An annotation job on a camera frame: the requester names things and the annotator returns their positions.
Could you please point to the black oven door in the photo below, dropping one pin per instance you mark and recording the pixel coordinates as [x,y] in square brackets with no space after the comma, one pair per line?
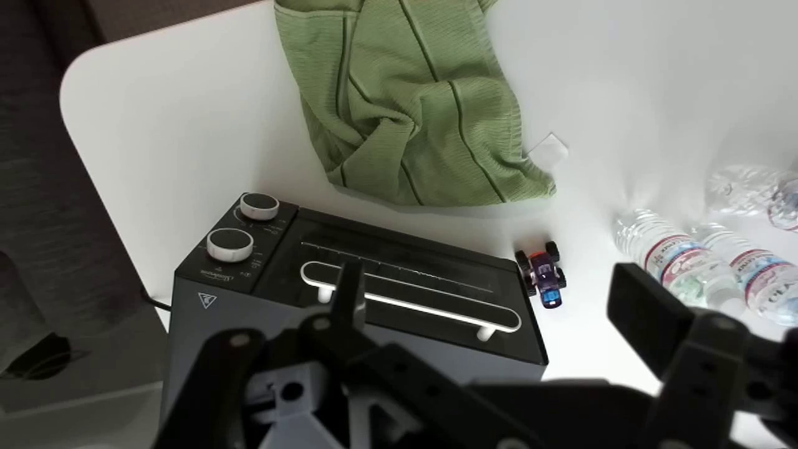
[436,274]

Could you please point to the green striped cloth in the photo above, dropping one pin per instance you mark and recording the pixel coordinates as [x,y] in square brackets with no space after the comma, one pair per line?
[399,100]

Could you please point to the black grey toaster oven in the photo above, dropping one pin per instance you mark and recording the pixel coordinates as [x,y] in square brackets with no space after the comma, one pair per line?
[206,330]

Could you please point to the purple toy car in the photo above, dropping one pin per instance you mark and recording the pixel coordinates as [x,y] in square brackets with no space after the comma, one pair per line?
[543,277]

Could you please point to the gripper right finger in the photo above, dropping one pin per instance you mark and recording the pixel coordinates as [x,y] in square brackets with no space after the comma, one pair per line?
[717,368]

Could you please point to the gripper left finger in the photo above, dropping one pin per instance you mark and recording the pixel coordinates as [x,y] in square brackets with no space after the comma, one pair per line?
[399,374]

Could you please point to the silver black oven knob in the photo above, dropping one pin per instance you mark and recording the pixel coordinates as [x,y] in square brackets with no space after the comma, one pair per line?
[259,206]
[229,244]

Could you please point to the small clear plastic piece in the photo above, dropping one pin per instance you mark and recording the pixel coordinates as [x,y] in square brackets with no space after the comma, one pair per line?
[548,151]

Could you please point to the clear plastic water bottle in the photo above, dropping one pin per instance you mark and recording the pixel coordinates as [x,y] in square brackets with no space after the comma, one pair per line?
[757,271]
[676,259]
[751,190]

